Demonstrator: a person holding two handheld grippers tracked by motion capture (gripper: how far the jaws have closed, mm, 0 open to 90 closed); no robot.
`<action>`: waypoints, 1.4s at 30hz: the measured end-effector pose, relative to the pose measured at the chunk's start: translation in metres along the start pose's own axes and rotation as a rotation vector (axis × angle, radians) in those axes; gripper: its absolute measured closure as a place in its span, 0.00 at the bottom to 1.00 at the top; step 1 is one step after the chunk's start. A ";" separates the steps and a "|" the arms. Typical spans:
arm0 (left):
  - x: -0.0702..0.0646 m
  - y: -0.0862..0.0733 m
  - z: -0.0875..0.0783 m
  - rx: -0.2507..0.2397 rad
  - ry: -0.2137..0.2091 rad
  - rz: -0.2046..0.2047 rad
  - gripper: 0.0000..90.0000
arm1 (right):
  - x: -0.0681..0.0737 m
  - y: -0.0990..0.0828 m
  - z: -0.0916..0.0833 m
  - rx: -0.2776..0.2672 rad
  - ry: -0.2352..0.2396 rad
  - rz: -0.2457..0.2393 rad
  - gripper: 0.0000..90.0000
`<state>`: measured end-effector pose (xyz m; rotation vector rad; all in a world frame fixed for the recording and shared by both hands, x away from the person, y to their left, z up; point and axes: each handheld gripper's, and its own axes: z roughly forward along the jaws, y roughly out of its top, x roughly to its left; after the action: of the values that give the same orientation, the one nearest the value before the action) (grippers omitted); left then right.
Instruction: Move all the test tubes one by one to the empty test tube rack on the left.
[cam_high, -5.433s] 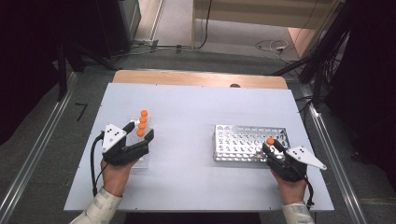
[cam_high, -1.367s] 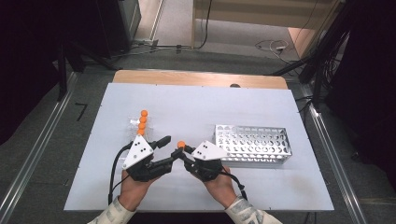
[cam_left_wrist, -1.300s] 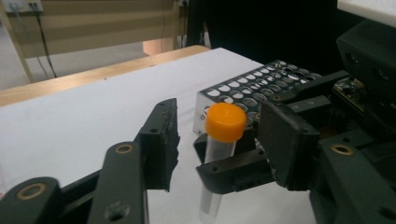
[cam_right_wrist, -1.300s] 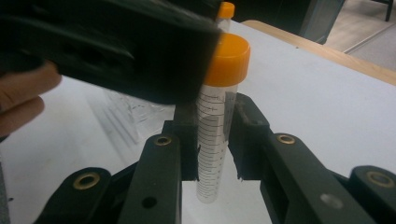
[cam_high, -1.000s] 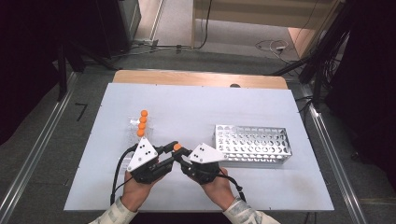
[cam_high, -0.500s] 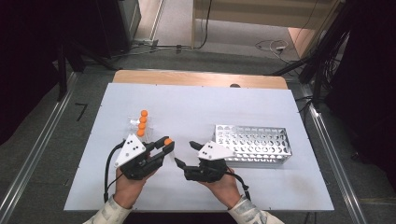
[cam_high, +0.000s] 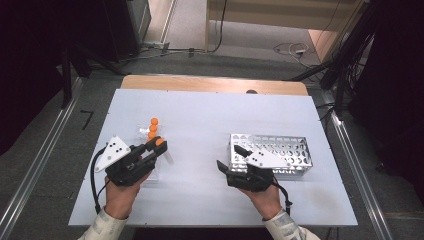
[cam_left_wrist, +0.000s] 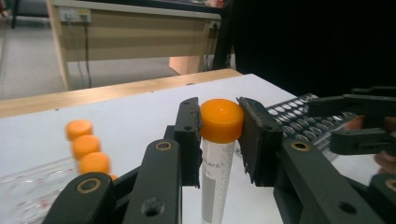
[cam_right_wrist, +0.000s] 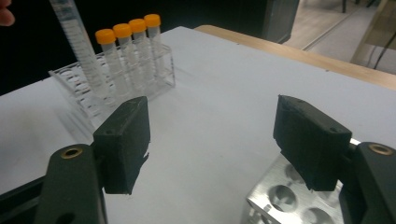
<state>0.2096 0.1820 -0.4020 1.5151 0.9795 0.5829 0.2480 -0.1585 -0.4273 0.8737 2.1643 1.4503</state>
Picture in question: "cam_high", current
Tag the perforated metal tube rack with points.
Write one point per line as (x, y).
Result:
(293, 153)

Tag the black metal stand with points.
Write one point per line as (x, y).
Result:
(66, 80)

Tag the light wooden frame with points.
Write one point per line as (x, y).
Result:
(280, 15)

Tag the black curtain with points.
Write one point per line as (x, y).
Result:
(30, 50)
(396, 83)

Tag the clear plastic tube rack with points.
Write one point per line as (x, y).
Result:
(144, 130)

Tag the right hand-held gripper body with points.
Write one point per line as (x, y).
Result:
(263, 160)

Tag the aluminium floor rail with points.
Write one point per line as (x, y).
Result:
(43, 146)
(353, 163)

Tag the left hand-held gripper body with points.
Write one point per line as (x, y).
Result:
(113, 153)

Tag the person's left hand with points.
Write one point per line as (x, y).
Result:
(121, 198)

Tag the person's right hand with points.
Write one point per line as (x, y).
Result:
(265, 201)

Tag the grey power strip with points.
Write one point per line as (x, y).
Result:
(156, 45)

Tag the grey cabinet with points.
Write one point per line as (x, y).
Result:
(140, 16)

